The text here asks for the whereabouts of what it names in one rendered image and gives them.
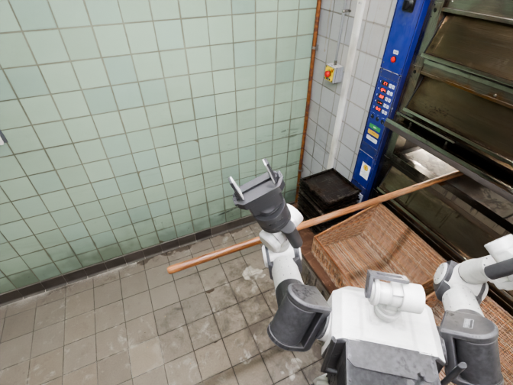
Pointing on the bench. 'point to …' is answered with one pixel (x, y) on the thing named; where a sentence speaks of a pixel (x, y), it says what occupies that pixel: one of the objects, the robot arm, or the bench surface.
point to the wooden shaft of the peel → (310, 222)
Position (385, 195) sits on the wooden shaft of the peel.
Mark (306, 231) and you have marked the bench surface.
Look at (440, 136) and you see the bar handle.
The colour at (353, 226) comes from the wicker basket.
